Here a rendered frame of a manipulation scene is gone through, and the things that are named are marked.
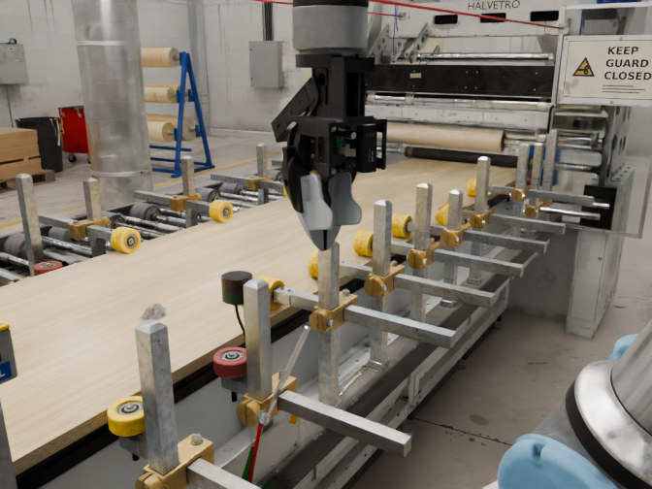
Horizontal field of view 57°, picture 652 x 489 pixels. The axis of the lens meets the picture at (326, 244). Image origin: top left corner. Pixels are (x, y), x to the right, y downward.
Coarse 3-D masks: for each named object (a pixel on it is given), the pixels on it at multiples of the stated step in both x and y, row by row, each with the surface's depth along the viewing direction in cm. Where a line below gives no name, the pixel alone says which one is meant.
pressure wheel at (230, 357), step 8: (216, 352) 128; (224, 352) 128; (232, 352) 127; (240, 352) 128; (216, 360) 124; (224, 360) 124; (232, 360) 125; (240, 360) 124; (216, 368) 124; (224, 368) 123; (232, 368) 123; (240, 368) 124; (224, 376) 124; (232, 376) 124; (240, 376) 124; (232, 392) 129; (232, 400) 129
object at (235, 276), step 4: (228, 272) 116; (232, 272) 116; (236, 272) 116; (240, 272) 116; (244, 272) 116; (224, 276) 114; (228, 276) 114; (232, 276) 114; (236, 276) 114; (240, 276) 114; (244, 276) 114; (248, 276) 114; (232, 280) 112; (236, 280) 111; (228, 292) 112; (240, 292) 112; (236, 308) 116; (236, 312) 116; (240, 320) 116; (240, 324) 116; (244, 332) 116; (244, 336) 116; (244, 340) 116
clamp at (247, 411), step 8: (272, 376) 125; (288, 376) 125; (288, 384) 122; (296, 384) 125; (280, 392) 120; (296, 392) 125; (248, 400) 117; (256, 400) 117; (264, 400) 117; (240, 408) 116; (248, 408) 115; (256, 408) 115; (264, 408) 116; (240, 416) 117; (248, 416) 116; (256, 416) 115; (272, 416) 119; (248, 424) 116
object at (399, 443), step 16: (224, 384) 128; (240, 384) 125; (288, 400) 118; (304, 400) 118; (304, 416) 117; (320, 416) 115; (336, 416) 113; (352, 416) 113; (352, 432) 111; (368, 432) 109; (384, 432) 108; (400, 432) 108; (384, 448) 108; (400, 448) 106
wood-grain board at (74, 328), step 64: (384, 192) 279; (448, 192) 279; (128, 256) 190; (192, 256) 190; (256, 256) 190; (64, 320) 144; (128, 320) 144; (192, 320) 144; (0, 384) 116; (64, 384) 116; (128, 384) 116
